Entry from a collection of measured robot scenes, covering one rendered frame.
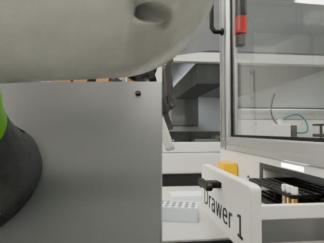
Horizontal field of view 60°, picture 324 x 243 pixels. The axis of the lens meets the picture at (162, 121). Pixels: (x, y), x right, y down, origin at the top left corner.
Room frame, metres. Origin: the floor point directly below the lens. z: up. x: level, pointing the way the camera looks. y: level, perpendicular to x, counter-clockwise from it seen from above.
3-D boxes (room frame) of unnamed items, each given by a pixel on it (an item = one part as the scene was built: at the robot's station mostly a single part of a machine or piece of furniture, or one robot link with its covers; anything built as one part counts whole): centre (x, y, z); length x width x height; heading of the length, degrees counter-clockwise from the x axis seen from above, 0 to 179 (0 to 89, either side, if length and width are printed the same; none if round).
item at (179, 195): (1.06, -0.10, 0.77); 0.13 x 0.09 x 0.02; 97
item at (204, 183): (0.56, -0.10, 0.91); 0.07 x 0.04 x 0.01; 6
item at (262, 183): (0.57, -0.22, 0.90); 0.18 x 0.02 x 0.01; 6
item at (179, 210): (0.83, -0.04, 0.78); 0.12 x 0.08 x 0.04; 81
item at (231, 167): (0.90, -0.20, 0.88); 0.07 x 0.05 x 0.07; 6
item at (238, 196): (0.56, -0.12, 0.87); 0.29 x 0.02 x 0.11; 6
